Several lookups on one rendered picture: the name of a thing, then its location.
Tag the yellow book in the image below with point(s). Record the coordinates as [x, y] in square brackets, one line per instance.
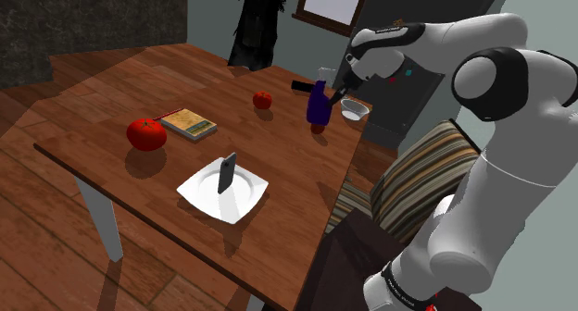
[187, 123]

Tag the wooden framed window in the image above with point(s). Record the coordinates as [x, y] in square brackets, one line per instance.
[332, 3]

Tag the black house plant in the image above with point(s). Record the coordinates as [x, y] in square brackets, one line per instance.
[257, 26]

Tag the small red tomato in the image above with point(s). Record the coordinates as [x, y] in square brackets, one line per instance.
[262, 100]

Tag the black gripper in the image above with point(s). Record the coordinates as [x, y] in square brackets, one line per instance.
[351, 82]

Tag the tiny red fruit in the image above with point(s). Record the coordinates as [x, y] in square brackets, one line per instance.
[317, 129]

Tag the white square plate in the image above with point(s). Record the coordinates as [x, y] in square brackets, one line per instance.
[246, 195]

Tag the black remote control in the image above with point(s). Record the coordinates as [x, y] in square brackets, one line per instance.
[300, 86]

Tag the striped armchair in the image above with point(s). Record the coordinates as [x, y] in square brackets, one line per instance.
[420, 183]

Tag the wooden table grey legs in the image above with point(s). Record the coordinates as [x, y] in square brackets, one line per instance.
[280, 165]

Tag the white bowl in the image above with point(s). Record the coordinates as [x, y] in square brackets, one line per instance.
[354, 109]

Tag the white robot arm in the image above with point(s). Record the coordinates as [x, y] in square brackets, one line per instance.
[505, 174]

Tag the blue spray bottle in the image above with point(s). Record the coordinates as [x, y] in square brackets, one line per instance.
[319, 107]

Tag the dark robot stand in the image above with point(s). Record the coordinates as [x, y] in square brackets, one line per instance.
[347, 256]

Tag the dark grey phone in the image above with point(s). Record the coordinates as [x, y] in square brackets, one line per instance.
[226, 174]

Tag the large red tomato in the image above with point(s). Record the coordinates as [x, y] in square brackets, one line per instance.
[146, 135]

